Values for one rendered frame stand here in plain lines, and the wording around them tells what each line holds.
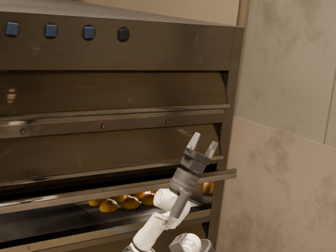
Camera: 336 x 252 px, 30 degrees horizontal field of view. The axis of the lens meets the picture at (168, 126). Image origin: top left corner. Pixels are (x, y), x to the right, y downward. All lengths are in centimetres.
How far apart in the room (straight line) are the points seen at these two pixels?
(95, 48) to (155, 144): 57
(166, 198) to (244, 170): 295
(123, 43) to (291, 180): 244
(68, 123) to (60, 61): 26
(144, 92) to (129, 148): 26
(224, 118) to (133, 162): 58
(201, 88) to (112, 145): 54
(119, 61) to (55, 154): 47
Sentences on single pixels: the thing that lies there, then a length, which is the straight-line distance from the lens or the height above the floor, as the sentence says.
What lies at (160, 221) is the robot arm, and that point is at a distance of 224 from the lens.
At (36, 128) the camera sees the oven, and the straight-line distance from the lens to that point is 249.
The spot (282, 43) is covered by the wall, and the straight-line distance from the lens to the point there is 479.
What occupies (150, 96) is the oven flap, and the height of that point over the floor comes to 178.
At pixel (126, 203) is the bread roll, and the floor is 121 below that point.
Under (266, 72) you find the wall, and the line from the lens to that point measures 489.
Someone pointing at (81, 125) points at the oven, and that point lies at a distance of 260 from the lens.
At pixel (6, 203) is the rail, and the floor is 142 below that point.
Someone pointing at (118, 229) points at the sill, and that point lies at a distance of 288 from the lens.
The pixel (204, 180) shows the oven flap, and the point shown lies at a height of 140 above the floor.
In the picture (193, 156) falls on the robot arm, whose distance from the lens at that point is 215.
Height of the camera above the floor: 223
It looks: 12 degrees down
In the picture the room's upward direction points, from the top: 6 degrees clockwise
